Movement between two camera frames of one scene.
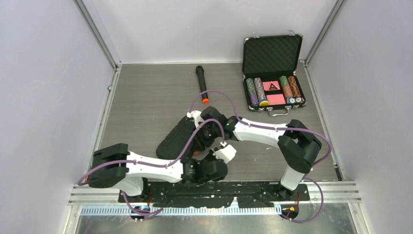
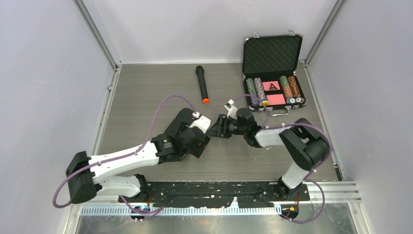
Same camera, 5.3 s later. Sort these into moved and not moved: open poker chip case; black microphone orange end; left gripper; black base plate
Moved: left gripper
Not moved: open poker chip case; black base plate; black microphone orange end
